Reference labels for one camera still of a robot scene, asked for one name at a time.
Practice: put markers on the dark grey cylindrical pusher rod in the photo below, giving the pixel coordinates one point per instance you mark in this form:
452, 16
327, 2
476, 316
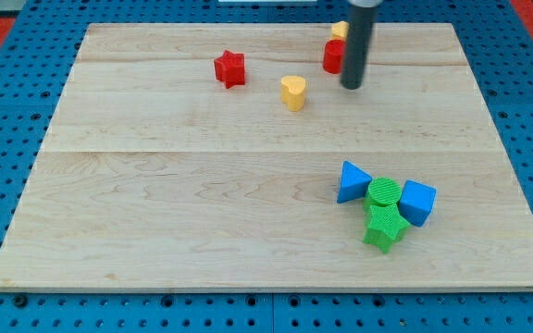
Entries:
362, 17

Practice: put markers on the blue cube block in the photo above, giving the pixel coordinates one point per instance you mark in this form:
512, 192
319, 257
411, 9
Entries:
416, 202

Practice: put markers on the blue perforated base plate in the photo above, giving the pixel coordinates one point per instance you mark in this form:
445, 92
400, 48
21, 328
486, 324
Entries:
35, 60

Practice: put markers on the green cylinder block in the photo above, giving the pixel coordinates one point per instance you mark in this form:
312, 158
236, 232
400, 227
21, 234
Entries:
382, 192

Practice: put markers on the red cylinder block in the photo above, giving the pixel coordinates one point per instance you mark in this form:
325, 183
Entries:
333, 56

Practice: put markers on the yellow hexagon block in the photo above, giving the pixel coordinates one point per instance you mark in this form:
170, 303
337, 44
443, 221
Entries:
339, 30

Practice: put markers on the light wooden board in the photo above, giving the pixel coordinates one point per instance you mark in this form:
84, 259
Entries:
155, 178

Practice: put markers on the green star block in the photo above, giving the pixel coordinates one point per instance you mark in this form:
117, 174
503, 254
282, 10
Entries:
384, 226

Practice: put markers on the red star block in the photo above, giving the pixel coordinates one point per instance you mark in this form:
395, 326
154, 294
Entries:
230, 68

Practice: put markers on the yellow heart block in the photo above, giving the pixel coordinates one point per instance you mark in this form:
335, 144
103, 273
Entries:
292, 92

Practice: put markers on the blue triangle block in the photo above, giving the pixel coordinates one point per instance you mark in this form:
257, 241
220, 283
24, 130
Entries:
353, 183

